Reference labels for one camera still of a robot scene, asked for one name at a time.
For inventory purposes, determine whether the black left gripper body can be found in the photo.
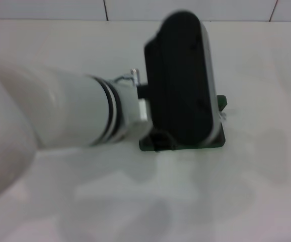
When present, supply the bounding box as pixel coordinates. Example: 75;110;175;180
147;129;177;152

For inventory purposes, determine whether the green glasses case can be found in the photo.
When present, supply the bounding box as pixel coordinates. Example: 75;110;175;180
138;95;229;153

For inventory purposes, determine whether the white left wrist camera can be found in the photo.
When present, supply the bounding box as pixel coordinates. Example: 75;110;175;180
115;9;225;146

